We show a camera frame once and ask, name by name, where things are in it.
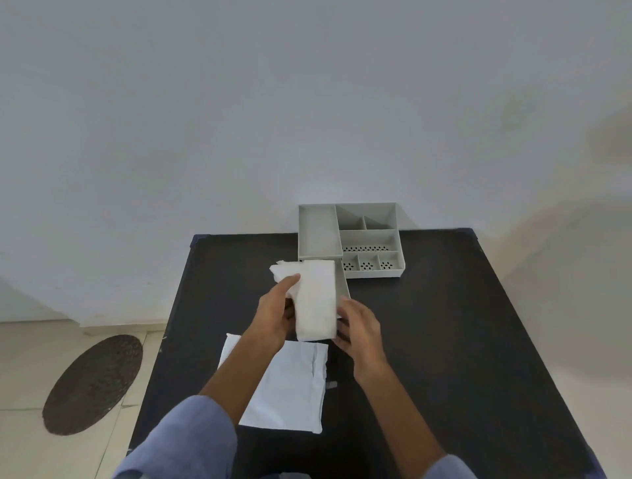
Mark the person's left hand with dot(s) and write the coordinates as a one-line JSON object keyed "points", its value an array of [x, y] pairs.
{"points": [[270, 316]]}

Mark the person's right hand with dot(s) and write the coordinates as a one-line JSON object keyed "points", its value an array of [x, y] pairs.
{"points": [[364, 340]]}

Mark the person's right thumb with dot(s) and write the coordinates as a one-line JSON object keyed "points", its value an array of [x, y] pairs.
{"points": [[349, 308]]}

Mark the person's left thumb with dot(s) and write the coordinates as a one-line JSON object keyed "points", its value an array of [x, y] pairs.
{"points": [[289, 283]]}

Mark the grey plastic drawer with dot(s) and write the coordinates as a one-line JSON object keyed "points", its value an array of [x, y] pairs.
{"points": [[342, 281]]}

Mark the white towel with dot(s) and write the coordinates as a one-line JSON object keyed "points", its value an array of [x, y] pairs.
{"points": [[316, 301]]}

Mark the person's right forearm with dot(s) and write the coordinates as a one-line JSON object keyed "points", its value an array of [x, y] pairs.
{"points": [[400, 424]]}

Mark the person's left forearm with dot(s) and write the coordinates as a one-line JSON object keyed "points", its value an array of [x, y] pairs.
{"points": [[217, 399]]}

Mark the grey compartment organizer tray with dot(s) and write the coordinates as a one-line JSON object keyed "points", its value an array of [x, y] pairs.
{"points": [[368, 239]]}

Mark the white flat cloth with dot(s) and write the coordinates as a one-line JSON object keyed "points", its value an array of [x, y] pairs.
{"points": [[289, 390]]}

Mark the dark oval floor mat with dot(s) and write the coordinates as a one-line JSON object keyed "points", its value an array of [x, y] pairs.
{"points": [[94, 385]]}

